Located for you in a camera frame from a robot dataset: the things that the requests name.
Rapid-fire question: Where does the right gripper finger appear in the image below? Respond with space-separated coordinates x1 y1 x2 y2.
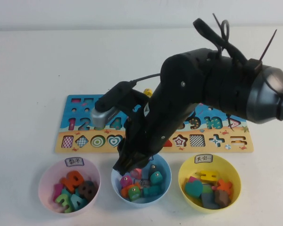
126 155 154 176
112 147 133 176

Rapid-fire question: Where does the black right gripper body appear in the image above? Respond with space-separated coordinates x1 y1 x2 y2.
119 105 156 161

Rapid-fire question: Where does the pink fish piece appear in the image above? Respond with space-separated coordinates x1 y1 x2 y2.
129 168 142 179

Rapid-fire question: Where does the magenta fish piece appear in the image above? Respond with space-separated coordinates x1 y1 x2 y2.
119 175 133 189

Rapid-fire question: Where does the green-teal fish piece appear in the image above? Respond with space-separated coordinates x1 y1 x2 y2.
150 171 166 186

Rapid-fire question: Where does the orange fish piece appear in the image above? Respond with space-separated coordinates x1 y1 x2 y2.
120 183 141 198

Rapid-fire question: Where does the blue plastic bowl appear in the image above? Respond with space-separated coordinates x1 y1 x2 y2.
110 153 172 208

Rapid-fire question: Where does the green fish piece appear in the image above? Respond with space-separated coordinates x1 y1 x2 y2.
128 187 142 202

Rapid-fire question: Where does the teal fish piece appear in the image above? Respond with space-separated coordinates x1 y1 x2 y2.
142 185 161 198

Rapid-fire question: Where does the brown number eight piece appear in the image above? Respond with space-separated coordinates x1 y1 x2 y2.
78 180 100 201

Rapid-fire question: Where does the orange number ten piece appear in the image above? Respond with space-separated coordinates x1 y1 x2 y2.
60 170 84 194

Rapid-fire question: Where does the teal number four piece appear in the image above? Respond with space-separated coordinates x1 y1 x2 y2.
69 194 88 212

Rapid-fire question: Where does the teal heart piece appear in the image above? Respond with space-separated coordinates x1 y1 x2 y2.
184 180 204 198

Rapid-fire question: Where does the pink plastic bowl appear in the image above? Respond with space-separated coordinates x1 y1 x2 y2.
37 157 101 214

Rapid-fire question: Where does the colourful wooden puzzle board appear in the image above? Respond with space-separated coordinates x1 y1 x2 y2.
54 94 255 154

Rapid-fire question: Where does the green number three piece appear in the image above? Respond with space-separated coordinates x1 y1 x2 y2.
55 194 73 214

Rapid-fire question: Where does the magenta number piece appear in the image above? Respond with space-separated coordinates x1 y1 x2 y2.
53 183 64 202

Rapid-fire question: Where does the yellow equals sign piece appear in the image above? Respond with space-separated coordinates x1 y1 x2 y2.
200 170 219 185

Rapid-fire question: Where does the green square piece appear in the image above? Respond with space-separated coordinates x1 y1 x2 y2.
201 184 214 195

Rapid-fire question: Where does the slate blue shape piece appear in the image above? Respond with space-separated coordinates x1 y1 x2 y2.
200 192 221 210

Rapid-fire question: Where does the orange star piece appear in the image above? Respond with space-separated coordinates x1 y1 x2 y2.
216 179 233 195

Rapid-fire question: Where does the brown wooden shape piece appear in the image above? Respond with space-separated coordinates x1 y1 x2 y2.
214 189 232 208

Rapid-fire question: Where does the yellow plastic bowl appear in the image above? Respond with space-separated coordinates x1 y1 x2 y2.
178 154 242 214

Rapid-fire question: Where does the white label reading 数字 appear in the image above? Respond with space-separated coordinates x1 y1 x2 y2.
65 157 84 167

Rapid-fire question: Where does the white label reading 其它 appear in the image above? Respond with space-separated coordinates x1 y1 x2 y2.
193 154 213 163

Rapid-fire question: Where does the black zip tie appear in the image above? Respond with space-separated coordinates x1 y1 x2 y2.
259 29 278 62
212 13 231 56

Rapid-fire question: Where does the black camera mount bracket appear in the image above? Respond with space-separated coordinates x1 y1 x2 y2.
117 89 149 118

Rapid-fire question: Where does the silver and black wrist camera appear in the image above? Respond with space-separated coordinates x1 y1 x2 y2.
91 81 137 130

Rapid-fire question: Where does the thin black camera cable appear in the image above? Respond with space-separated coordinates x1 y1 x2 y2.
131 73 161 87

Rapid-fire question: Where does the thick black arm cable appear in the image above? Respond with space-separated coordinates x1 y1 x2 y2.
192 18 283 99

